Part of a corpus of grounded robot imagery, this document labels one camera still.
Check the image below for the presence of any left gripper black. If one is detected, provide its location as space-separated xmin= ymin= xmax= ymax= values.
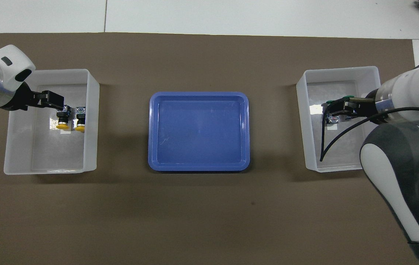
xmin=1 ymin=82 xmax=65 ymax=112

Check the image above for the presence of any brown table mat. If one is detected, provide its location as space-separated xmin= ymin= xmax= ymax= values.
xmin=0 ymin=32 xmax=419 ymax=265

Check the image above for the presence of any yellow push button switch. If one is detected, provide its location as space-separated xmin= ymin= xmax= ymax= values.
xmin=75 ymin=106 xmax=87 ymax=132
xmin=56 ymin=106 xmax=72 ymax=130

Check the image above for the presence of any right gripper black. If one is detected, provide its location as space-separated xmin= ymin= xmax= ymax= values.
xmin=329 ymin=98 xmax=388 ymax=124

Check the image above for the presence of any translucent white plastic box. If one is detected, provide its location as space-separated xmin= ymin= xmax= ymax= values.
xmin=3 ymin=69 xmax=100 ymax=175
xmin=296 ymin=66 xmax=394 ymax=173

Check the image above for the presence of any blue plastic tray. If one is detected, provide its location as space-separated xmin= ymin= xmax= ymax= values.
xmin=148 ymin=91 xmax=250 ymax=173

